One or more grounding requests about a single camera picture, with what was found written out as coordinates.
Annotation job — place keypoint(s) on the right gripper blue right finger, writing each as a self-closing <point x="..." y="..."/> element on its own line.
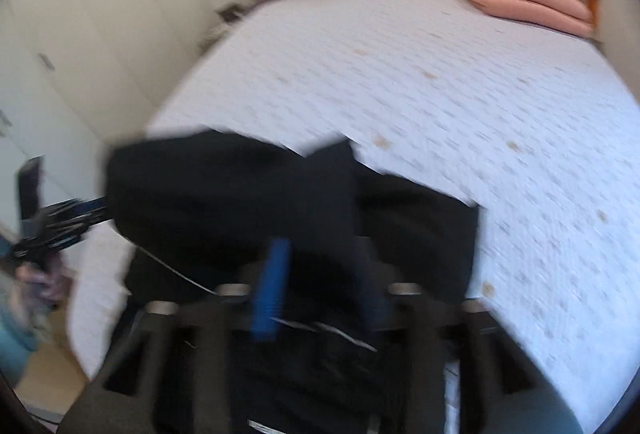
<point x="373" y="296"/>

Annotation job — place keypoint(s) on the white patterned bed mattress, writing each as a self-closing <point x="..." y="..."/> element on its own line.
<point x="530" y="125"/>

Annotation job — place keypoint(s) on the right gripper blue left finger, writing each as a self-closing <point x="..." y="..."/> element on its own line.
<point x="269" y="294"/>

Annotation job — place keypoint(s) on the white wardrobe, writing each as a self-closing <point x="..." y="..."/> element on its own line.
<point x="78" y="75"/>

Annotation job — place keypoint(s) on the black jacket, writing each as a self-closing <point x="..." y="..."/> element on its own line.
<point x="199" y="208"/>

